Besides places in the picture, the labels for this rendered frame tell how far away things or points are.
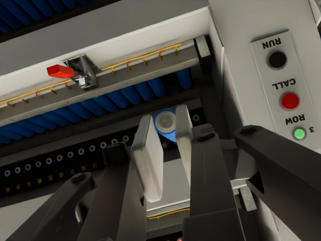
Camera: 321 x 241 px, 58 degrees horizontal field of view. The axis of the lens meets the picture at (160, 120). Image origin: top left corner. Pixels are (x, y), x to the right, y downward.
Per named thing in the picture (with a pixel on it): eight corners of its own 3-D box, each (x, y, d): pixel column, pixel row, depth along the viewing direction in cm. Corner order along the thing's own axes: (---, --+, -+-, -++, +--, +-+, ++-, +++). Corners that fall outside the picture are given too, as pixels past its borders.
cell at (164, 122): (176, 146, 26) (165, 140, 19) (162, 132, 26) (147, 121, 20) (190, 131, 26) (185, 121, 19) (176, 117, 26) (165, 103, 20)
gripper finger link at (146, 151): (162, 200, 14) (148, 204, 14) (163, 151, 21) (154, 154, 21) (144, 145, 14) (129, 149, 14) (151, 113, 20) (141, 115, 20)
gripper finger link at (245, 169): (195, 160, 12) (268, 141, 11) (190, 126, 17) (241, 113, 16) (205, 192, 12) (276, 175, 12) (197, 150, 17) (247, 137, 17)
